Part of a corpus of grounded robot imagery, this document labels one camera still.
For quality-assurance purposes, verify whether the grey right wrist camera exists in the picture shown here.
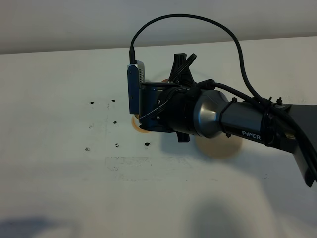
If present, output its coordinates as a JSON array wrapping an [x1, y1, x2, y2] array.
[[127, 60, 145, 115]]

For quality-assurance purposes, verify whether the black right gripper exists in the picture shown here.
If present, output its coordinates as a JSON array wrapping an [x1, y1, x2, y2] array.
[[139, 53, 198, 143]]

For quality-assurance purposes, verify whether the orange coaster near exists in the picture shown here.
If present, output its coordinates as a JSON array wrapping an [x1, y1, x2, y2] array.
[[131, 115, 150, 133]]

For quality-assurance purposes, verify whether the black camera cable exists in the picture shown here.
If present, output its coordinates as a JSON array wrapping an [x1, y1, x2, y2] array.
[[129, 13, 317, 179]]

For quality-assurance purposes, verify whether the beige round teapot coaster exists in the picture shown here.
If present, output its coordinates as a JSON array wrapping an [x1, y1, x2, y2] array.
[[195, 134, 243, 159]]

